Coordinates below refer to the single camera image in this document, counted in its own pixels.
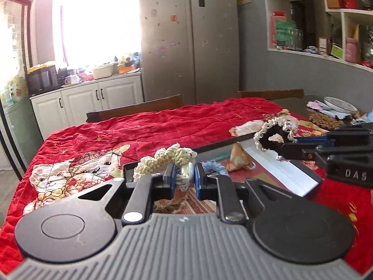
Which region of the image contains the orange food container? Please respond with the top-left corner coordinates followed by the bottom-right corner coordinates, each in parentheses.
top-left (117, 63), bottom-right (140, 74)

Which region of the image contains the pink canister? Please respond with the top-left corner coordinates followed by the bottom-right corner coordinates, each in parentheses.
top-left (345, 37), bottom-right (360, 63)

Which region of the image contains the brown woven coaster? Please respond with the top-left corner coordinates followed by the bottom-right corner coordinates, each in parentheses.
top-left (308, 112), bottom-right (341, 130)

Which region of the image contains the cream brown crochet scrunchie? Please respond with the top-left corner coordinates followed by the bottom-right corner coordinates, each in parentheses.
top-left (133, 142), bottom-right (198, 213)

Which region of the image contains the red green gift box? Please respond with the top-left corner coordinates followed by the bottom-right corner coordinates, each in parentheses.
top-left (269, 12), bottom-right (295, 50)

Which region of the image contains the black microwave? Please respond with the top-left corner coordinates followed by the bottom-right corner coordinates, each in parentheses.
top-left (26, 66), bottom-right (59, 95)

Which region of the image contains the printed book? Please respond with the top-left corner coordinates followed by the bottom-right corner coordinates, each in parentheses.
top-left (153, 152), bottom-right (292, 213)

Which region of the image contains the brown paper packet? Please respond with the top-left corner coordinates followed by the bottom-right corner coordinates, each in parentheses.
top-left (226, 141), bottom-right (257, 172)

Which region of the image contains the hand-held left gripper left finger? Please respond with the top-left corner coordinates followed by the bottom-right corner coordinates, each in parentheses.
top-left (67, 163), bottom-right (178, 225)

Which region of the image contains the white plastic basin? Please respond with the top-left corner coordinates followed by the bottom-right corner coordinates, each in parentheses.
top-left (92, 64), bottom-right (118, 79)

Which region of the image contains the white plate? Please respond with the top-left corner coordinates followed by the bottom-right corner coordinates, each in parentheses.
top-left (323, 96), bottom-right (358, 114)

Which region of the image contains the clear glass jar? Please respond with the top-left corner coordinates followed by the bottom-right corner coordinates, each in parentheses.
top-left (291, 28), bottom-right (305, 50)

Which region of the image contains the white kitchen cabinet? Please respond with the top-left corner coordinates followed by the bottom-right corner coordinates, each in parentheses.
top-left (30, 74), bottom-right (145, 140)

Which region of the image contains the light blue crochet scrunchie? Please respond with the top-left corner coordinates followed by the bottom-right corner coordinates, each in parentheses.
top-left (202, 160), bottom-right (229, 177)

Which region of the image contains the pink white paper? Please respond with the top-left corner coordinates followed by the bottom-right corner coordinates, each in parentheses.
top-left (306, 100), bottom-right (330, 113)

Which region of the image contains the black cardboard box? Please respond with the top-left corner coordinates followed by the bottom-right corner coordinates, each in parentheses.
top-left (122, 138), bottom-right (325, 210)

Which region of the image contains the black scrunchie white lace trim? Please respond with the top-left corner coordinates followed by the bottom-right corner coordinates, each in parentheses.
top-left (253, 115), bottom-right (299, 162)

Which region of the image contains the black framed glass door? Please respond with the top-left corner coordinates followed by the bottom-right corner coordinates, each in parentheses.
top-left (0, 0), bottom-right (35, 181)

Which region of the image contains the red printed blanket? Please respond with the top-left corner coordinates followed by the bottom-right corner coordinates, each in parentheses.
top-left (0, 98), bottom-right (373, 269)

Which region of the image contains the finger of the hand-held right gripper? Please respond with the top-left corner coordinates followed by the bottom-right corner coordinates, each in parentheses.
top-left (290, 128), bottom-right (373, 150)
top-left (275, 143), bottom-right (330, 164)

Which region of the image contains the steel double door fridge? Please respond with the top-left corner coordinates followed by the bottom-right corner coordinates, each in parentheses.
top-left (137, 0), bottom-right (241, 105)

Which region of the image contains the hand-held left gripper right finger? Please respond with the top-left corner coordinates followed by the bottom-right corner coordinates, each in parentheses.
top-left (194, 163), bottom-right (304, 224)

